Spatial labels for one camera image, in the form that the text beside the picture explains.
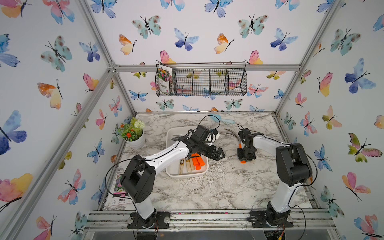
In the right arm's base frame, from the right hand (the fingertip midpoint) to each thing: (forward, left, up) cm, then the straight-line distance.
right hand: (244, 157), depth 95 cm
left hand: (-5, +17, +14) cm, 22 cm away
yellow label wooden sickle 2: (-8, +33, +1) cm, 34 cm away
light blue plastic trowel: (+35, +15, -2) cm, 38 cm away
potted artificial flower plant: (+5, +68, +16) cm, 70 cm away
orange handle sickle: (-5, +29, +3) cm, 30 cm away
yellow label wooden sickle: (+19, +5, 0) cm, 20 cm away
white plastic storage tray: (-11, +44, 0) cm, 45 cm away
